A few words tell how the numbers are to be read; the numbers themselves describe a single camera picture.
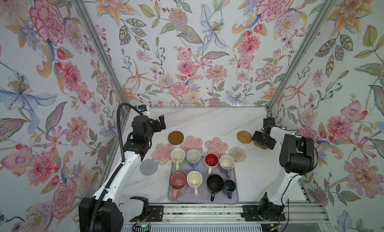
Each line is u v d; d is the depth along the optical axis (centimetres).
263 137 84
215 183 82
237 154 95
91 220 36
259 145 94
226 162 90
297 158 53
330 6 71
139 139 58
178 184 82
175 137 104
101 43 85
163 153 95
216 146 99
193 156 88
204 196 80
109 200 40
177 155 87
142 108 66
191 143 101
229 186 81
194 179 82
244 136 104
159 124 72
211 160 90
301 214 76
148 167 90
